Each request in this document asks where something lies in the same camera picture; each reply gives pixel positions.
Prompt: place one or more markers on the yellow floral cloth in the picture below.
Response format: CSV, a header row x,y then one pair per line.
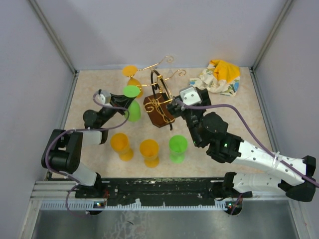
x,y
220,77

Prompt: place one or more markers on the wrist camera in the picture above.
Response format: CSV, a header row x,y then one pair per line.
x,y
190,96
102,97

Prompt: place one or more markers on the yellow goblet front left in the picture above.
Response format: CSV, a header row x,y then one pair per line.
x,y
120,144

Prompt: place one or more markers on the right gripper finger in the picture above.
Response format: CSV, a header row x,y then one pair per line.
x,y
204,96
174,108

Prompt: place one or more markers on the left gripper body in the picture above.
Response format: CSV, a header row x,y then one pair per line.
x,y
109,112

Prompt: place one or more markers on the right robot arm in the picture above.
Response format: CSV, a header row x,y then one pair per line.
x,y
280,174

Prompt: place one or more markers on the clear wine glass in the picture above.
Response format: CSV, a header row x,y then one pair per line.
x,y
170,67

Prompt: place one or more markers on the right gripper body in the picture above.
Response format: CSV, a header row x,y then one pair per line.
x,y
193,118

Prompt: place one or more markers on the yellow plastic goblet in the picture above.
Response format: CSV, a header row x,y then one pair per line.
x,y
132,77

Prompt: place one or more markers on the yellow goblet front middle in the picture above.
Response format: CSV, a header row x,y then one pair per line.
x,y
149,150

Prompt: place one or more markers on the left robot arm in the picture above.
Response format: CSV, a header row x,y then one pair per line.
x,y
62,154

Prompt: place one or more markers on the green goblet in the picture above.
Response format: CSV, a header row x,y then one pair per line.
x,y
177,148
132,92

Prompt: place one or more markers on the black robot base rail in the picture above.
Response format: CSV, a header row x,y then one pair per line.
x,y
192,191

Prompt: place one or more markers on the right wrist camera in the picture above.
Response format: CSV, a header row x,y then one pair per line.
x,y
190,96

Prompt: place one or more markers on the green goblet front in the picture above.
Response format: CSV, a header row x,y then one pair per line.
x,y
177,148

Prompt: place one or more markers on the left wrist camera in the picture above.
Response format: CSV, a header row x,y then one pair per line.
x,y
102,97

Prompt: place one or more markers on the gold wire wine glass rack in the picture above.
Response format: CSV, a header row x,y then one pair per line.
x,y
155,104

